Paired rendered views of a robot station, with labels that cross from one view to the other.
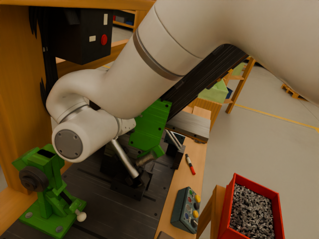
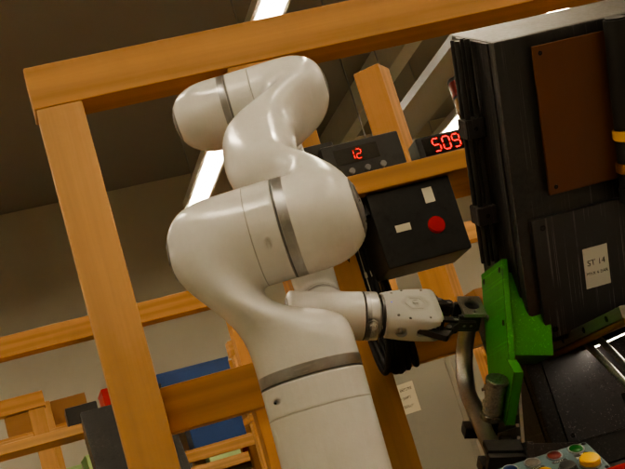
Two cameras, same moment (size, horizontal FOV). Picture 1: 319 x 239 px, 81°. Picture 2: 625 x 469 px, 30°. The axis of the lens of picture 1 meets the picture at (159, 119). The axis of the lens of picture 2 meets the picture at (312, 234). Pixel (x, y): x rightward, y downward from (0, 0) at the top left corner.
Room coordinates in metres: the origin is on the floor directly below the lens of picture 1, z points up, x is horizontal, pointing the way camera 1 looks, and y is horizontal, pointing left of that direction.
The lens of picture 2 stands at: (-0.40, -1.69, 0.99)
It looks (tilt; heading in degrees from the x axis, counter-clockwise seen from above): 12 degrees up; 68
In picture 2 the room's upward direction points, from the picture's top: 17 degrees counter-clockwise
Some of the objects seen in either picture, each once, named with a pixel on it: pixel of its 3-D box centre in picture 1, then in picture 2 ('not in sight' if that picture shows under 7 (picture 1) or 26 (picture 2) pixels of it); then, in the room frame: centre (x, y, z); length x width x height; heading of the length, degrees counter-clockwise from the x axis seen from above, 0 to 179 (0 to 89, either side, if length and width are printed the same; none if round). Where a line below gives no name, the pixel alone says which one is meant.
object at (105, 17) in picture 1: (82, 31); (411, 229); (0.61, 0.30, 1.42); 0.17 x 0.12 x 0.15; 171
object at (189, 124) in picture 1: (167, 117); (617, 326); (0.74, -0.03, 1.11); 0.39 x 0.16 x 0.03; 81
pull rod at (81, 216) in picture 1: (77, 212); not in sight; (0.31, 0.18, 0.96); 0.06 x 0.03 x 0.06; 81
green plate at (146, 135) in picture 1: (151, 120); (515, 322); (0.60, 0.03, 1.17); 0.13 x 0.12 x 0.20; 171
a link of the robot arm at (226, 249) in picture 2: not in sight; (258, 288); (0.03, -0.42, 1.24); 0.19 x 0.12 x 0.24; 155
